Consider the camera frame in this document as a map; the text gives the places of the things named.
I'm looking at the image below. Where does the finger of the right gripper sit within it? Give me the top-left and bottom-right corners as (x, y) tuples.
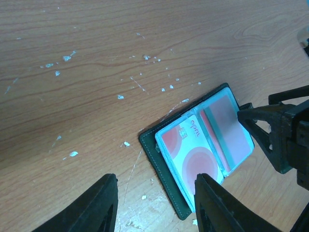
(268, 85), (309, 105)
(237, 103), (294, 174)

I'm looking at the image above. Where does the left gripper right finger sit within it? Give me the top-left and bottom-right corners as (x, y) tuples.
(194, 174), (280, 232)

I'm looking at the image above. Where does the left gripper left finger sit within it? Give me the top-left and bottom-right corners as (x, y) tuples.
(34, 174), (118, 232)

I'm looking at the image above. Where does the black card holder wallet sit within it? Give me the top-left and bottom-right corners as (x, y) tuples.
(139, 83), (241, 220)

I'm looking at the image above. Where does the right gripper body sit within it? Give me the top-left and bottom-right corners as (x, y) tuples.
(284, 99), (309, 232)

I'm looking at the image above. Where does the red white card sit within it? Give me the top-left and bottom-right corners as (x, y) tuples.
(159, 115), (223, 196)
(198, 93), (254, 175)

